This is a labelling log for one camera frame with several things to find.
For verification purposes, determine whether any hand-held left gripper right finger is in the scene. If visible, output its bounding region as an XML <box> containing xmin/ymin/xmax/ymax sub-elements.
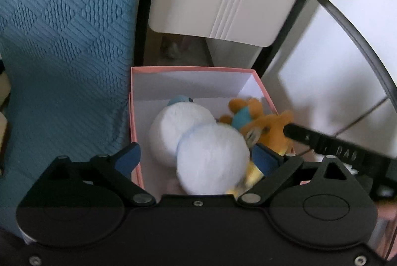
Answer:
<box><xmin>238</xmin><ymin>143</ymin><xmax>366</xmax><ymax>207</ymax></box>

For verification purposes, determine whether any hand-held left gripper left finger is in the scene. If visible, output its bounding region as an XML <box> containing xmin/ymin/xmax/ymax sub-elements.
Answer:
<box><xmin>37</xmin><ymin>143</ymin><xmax>156</xmax><ymax>207</ymax></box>

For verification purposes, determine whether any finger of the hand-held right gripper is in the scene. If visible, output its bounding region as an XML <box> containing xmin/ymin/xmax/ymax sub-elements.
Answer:
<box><xmin>284</xmin><ymin>123</ymin><xmax>335</xmax><ymax>157</ymax></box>

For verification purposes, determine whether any orange teal plush toy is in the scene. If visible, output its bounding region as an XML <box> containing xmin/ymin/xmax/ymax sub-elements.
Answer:
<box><xmin>219</xmin><ymin>97</ymin><xmax>295</xmax><ymax>156</ymax></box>

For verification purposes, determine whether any white plush duck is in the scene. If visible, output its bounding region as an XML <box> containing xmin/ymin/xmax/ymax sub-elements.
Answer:
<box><xmin>149</xmin><ymin>95</ymin><xmax>264</xmax><ymax>196</ymax></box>

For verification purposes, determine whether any pink cardboard box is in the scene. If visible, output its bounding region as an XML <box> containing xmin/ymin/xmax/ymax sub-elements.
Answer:
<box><xmin>128</xmin><ymin>66</ymin><xmax>312</xmax><ymax>196</ymax></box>

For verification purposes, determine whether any blue textured blanket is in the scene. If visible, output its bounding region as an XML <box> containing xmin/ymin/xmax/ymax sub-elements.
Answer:
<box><xmin>0</xmin><ymin>0</ymin><xmax>149</xmax><ymax>214</ymax></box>

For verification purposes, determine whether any black cable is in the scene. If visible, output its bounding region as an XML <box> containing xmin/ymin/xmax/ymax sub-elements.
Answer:
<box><xmin>308</xmin><ymin>0</ymin><xmax>397</xmax><ymax>89</ymax></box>

